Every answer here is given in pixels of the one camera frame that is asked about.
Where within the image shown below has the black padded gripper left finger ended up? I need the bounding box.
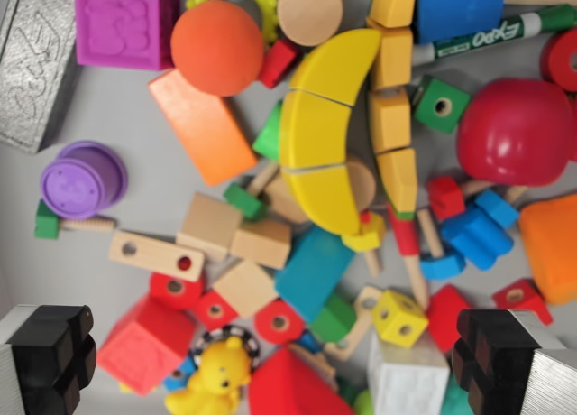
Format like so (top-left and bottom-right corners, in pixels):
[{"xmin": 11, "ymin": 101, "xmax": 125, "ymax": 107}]
[{"xmin": 0, "ymin": 304, "xmax": 97, "ymax": 415}]

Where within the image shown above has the black padded gripper right finger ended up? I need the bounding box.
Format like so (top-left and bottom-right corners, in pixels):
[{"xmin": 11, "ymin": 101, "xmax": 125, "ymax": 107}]
[{"xmin": 452, "ymin": 309, "xmax": 577, "ymax": 415}]

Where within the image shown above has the purple plastic cup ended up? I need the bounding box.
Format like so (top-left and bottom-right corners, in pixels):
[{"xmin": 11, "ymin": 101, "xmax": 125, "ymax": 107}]
[{"xmin": 39, "ymin": 139, "xmax": 130, "ymax": 221}]

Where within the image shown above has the teal toy piece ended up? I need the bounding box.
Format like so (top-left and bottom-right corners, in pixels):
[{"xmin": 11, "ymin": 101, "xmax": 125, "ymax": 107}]
[{"xmin": 440, "ymin": 378, "xmax": 475, "ymax": 415}]

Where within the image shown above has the red piece with hole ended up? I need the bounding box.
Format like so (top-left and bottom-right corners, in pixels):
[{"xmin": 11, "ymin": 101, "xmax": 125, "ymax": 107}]
[{"xmin": 490, "ymin": 278, "xmax": 554, "ymax": 327}]

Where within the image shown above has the white block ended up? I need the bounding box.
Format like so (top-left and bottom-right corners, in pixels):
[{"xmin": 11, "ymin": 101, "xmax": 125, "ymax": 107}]
[{"xmin": 366, "ymin": 331, "xmax": 452, "ymax": 415}]

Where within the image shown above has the red embossed cube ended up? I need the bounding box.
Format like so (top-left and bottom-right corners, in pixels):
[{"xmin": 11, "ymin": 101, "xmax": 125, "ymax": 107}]
[{"xmin": 96, "ymin": 294, "xmax": 198, "ymax": 397}]

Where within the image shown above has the yellow cube with holes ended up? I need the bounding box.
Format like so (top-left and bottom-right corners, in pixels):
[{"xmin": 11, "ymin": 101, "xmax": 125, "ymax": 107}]
[{"xmin": 371, "ymin": 289, "xmax": 430, "ymax": 345}]

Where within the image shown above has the wide orange block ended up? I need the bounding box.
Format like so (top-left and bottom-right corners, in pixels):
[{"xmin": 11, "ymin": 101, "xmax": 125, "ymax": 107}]
[{"xmin": 517, "ymin": 193, "xmax": 577, "ymax": 307}]

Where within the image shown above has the blue wooden block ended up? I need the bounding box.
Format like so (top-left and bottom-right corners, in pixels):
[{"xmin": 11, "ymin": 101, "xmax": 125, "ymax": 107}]
[{"xmin": 440, "ymin": 189, "xmax": 520, "ymax": 272}]

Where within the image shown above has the green-headed wooden bolt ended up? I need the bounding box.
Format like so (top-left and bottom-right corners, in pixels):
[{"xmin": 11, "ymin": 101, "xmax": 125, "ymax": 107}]
[
  {"xmin": 34, "ymin": 199, "xmax": 117, "ymax": 241},
  {"xmin": 223, "ymin": 161, "xmax": 281, "ymax": 221}
]

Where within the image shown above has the small blue piece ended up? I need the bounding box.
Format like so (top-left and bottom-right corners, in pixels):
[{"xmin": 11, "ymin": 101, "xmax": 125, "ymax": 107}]
[{"xmin": 162, "ymin": 356, "xmax": 198, "ymax": 392}]

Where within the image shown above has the plain wooden dowel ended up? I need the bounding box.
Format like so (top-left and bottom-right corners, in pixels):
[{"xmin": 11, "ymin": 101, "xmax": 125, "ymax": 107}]
[{"xmin": 416, "ymin": 207, "xmax": 446, "ymax": 259}]

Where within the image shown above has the green toy piece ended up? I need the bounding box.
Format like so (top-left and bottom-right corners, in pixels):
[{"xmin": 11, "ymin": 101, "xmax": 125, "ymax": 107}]
[{"xmin": 337, "ymin": 377, "xmax": 376, "ymax": 415}]

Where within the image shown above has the wooden bar with holes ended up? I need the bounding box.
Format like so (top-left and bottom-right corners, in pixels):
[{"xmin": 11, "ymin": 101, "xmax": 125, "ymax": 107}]
[
  {"xmin": 107, "ymin": 229, "xmax": 206, "ymax": 283},
  {"xmin": 323, "ymin": 284, "xmax": 384, "ymax": 362}
]

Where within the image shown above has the red wooden toy screwdriver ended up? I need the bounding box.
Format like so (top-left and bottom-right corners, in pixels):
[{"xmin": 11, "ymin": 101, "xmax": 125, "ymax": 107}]
[{"xmin": 386, "ymin": 202, "xmax": 430, "ymax": 309}]

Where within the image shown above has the red-headed wooden bolt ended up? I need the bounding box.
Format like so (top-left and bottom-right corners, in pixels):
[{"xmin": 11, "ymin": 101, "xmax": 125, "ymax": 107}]
[{"xmin": 426, "ymin": 175, "xmax": 486, "ymax": 223}]

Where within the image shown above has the green wooden block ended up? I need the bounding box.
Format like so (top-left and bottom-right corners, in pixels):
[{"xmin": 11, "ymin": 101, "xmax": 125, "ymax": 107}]
[
  {"xmin": 309, "ymin": 294, "xmax": 358, "ymax": 345},
  {"xmin": 251, "ymin": 100, "xmax": 285, "ymax": 160}
]

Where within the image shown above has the yellow toy bear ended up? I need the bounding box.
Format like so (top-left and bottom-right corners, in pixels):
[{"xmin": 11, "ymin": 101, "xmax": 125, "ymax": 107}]
[{"xmin": 163, "ymin": 336, "xmax": 253, "ymax": 415}]

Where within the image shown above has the red cube with hole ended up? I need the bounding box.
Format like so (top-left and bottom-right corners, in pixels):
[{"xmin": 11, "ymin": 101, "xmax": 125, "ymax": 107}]
[{"xmin": 193, "ymin": 290, "xmax": 240, "ymax": 331}]

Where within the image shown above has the yellow-headed wooden bolt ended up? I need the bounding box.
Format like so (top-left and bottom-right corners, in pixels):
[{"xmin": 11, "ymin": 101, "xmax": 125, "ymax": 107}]
[{"xmin": 341, "ymin": 210, "xmax": 388, "ymax": 280}]

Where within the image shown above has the teal rectangular block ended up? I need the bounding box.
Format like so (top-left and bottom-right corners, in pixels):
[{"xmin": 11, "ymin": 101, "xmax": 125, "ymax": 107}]
[{"xmin": 273, "ymin": 226, "xmax": 357, "ymax": 325}]

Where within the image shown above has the plain wooden cube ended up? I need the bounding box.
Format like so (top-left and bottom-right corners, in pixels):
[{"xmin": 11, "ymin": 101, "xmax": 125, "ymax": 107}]
[
  {"xmin": 211, "ymin": 259, "xmax": 279, "ymax": 319},
  {"xmin": 229, "ymin": 218, "xmax": 293, "ymax": 271},
  {"xmin": 175, "ymin": 191, "xmax": 243, "ymax": 256}
]

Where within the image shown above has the large red block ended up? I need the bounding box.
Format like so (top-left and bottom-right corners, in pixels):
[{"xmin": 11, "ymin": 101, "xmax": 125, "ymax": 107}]
[{"xmin": 246, "ymin": 346, "xmax": 357, "ymax": 415}]

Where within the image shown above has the natural wood cylinder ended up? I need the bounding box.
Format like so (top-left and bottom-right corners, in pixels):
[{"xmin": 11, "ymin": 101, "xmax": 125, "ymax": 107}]
[{"xmin": 344, "ymin": 155, "xmax": 378, "ymax": 209}]

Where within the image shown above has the dark red toy apple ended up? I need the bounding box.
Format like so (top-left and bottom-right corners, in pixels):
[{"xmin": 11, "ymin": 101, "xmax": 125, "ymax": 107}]
[{"xmin": 455, "ymin": 78, "xmax": 577, "ymax": 189}]

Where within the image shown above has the green cube with hole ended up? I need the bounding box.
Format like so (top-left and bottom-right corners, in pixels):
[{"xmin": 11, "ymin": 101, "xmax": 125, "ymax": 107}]
[{"xmin": 413, "ymin": 76, "xmax": 473, "ymax": 135}]

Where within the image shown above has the orange-yellow segmented wooden vegetable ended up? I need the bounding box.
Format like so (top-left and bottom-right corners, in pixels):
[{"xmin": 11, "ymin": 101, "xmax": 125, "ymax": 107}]
[{"xmin": 365, "ymin": 0, "xmax": 418, "ymax": 221}]

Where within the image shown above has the long orange rectangular block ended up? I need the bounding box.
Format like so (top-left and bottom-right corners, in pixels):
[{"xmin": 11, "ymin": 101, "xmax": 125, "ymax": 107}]
[{"xmin": 148, "ymin": 68, "xmax": 259, "ymax": 187}]

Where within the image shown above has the yellow sliced wooden banana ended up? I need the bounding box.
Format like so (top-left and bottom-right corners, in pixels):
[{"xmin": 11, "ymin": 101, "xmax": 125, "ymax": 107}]
[{"xmin": 278, "ymin": 27, "xmax": 383, "ymax": 236}]

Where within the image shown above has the grey foam block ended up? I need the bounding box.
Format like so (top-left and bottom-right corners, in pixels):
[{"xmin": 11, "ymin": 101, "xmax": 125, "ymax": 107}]
[{"xmin": 0, "ymin": 0, "xmax": 82, "ymax": 154}]

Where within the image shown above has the green Expo marker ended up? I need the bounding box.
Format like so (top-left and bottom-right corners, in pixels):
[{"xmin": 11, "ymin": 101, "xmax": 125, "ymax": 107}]
[{"xmin": 412, "ymin": 3, "xmax": 577, "ymax": 68}]

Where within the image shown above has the purple embossed cube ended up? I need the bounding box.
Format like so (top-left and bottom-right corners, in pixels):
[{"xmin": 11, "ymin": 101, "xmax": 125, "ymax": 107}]
[{"xmin": 73, "ymin": 0, "xmax": 182, "ymax": 71}]

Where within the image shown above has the blue cylinder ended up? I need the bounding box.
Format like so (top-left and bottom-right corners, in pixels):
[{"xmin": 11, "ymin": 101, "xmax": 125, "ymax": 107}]
[{"xmin": 413, "ymin": 0, "xmax": 505, "ymax": 45}]

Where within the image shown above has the orange ball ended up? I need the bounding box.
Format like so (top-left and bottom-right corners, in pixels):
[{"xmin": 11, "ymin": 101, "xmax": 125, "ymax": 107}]
[{"xmin": 169, "ymin": 0, "xmax": 266, "ymax": 97}]

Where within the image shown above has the small red wooden block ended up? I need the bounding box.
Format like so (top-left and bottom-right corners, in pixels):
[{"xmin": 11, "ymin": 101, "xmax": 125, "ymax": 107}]
[{"xmin": 257, "ymin": 39, "xmax": 301, "ymax": 90}]

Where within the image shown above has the round natural wood disc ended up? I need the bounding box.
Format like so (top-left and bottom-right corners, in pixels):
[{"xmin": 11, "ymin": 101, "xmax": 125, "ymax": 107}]
[{"xmin": 276, "ymin": 0, "xmax": 344, "ymax": 47}]

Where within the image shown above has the black and white ring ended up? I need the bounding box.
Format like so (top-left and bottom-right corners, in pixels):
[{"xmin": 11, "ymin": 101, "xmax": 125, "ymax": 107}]
[{"xmin": 188, "ymin": 324, "xmax": 262, "ymax": 374}]

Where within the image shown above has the red wooden ring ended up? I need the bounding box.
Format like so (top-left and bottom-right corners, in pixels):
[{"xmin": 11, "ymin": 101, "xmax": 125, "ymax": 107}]
[{"xmin": 539, "ymin": 28, "xmax": 577, "ymax": 94}]

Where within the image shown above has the yellow-green toothed ring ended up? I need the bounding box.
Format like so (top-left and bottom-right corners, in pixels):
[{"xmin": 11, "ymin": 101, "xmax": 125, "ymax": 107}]
[{"xmin": 186, "ymin": 0, "xmax": 280, "ymax": 46}]

